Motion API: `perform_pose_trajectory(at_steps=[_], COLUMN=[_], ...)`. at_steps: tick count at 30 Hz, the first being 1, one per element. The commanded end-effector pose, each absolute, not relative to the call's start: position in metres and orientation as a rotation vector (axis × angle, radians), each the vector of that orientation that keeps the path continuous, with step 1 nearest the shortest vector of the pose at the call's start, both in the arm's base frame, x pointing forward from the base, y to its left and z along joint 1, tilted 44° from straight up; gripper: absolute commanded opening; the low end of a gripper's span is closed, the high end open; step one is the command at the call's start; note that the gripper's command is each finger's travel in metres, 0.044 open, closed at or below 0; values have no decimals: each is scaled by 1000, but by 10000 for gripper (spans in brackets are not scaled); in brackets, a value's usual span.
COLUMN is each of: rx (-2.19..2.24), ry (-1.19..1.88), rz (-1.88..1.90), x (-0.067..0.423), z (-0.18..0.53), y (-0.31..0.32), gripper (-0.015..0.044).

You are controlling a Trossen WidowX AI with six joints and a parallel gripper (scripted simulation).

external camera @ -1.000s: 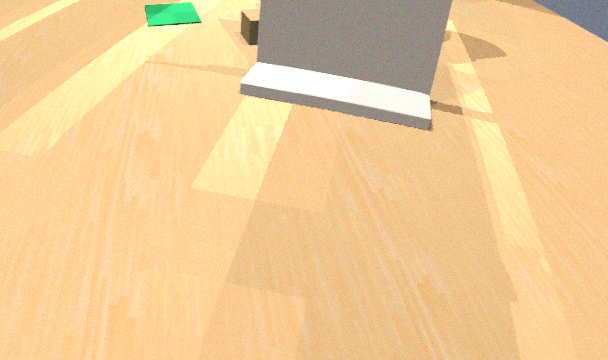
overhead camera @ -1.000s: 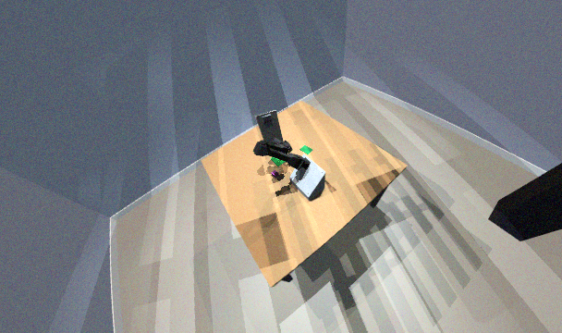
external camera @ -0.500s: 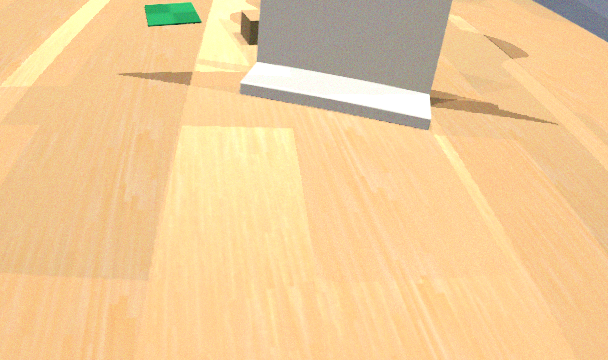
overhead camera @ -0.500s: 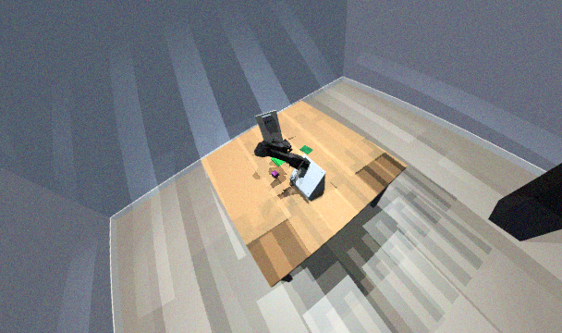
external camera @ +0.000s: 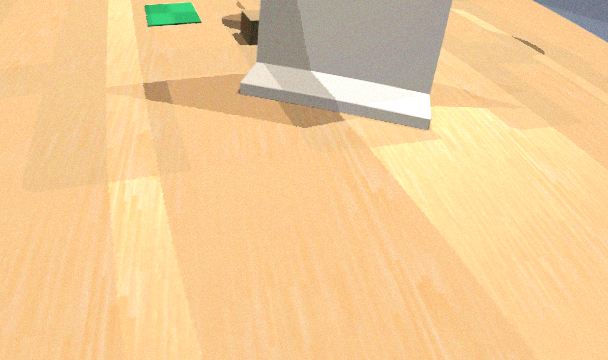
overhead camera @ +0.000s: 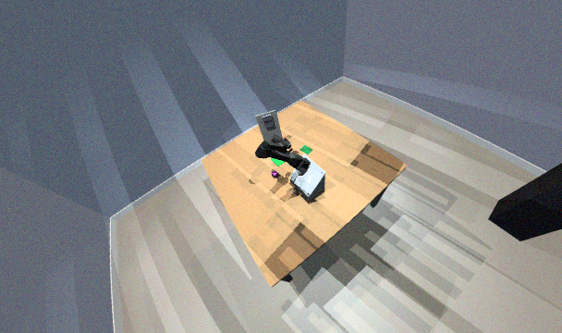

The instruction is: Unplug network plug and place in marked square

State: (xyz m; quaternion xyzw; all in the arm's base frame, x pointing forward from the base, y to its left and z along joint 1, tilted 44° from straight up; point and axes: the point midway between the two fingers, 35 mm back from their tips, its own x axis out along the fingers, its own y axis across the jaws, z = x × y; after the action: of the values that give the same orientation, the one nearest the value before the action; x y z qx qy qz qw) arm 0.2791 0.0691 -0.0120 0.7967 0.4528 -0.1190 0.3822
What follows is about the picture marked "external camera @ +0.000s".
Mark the green flat square mat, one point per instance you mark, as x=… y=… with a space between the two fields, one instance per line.
x=171 y=14

